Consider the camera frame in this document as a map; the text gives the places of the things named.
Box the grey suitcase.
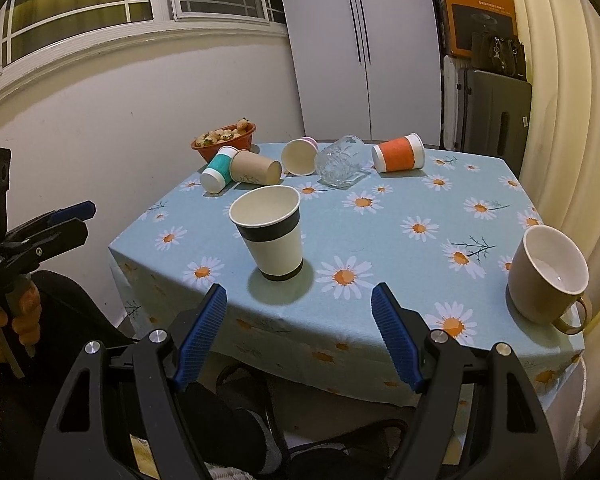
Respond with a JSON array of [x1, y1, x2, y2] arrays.
[[455, 66, 534, 177]]

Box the person's left hand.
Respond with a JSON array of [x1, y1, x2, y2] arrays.
[[0, 280, 42, 363]]

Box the beige ceramic mug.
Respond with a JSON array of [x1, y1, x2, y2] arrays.
[[506, 225, 594, 335]]

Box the white paper cup black band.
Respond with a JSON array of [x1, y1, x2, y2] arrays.
[[228, 185, 304, 282]]

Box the pink rim paper cup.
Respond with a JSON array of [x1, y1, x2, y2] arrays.
[[281, 136, 321, 177]]

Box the person's leg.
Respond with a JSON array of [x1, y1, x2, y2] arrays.
[[0, 270, 286, 480]]

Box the orange and white paper cup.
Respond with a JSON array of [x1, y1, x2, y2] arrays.
[[371, 132, 426, 174]]

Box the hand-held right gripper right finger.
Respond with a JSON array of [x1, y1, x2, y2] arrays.
[[370, 282, 562, 480]]

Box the teal and white paper cup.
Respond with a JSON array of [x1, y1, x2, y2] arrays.
[[200, 146, 239, 194]]

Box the clear cut glass cup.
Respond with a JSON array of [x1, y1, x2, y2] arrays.
[[314, 134, 372, 189]]

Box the blue daisy tablecloth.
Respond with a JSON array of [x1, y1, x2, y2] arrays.
[[108, 141, 587, 408]]

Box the white refrigerator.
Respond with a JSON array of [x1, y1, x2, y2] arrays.
[[274, 0, 444, 150]]

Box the white framed window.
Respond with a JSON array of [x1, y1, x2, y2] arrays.
[[0, 0, 289, 86]]

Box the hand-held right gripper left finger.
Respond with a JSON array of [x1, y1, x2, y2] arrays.
[[35, 283, 229, 480]]

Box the orange cardboard box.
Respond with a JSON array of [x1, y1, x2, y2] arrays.
[[437, 0, 519, 61]]

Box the red plastic bowl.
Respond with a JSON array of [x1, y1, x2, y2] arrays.
[[190, 121, 257, 164]]

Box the brown paper cup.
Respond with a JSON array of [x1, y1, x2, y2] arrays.
[[230, 149, 282, 184]]

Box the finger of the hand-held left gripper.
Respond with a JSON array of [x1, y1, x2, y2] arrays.
[[4, 201, 97, 246], [0, 218, 90, 273]]

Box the small round snacks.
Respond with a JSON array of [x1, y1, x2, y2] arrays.
[[195, 118, 254, 147]]

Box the cream curtain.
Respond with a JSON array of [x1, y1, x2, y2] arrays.
[[482, 0, 600, 321]]

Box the dark handbag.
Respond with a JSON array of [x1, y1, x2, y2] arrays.
[[470, 31, 527, 81]]

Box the white folded panel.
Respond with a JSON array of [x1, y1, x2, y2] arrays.
[[441, 55, 462, 151]]

